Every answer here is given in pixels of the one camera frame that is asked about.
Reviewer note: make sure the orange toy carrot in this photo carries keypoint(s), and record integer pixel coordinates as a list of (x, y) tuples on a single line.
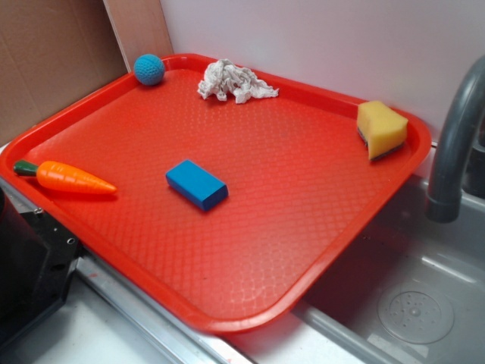
[(65, 178)]

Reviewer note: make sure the grey plastic sink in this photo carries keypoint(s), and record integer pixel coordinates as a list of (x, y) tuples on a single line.
[(407, 290)]

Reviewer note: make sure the crumpled white cloth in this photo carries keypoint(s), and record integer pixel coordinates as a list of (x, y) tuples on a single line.
[(223, 77)]

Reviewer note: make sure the brown cardboard panel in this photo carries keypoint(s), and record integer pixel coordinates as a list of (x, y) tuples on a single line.
[(53, 53)]

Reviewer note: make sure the grey faucet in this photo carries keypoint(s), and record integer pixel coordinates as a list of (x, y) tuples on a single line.
[(458, 164)]

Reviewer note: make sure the yellow sponge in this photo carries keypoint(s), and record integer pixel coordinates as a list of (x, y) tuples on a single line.
[(382, 129)]

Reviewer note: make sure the blue rectangular block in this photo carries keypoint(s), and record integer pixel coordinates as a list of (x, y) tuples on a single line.
[(201, 188)]

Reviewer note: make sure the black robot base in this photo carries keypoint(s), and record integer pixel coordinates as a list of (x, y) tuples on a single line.
[(38, 258)]

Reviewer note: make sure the blue knitted ball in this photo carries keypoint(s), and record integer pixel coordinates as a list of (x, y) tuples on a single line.
[(149, 69)]

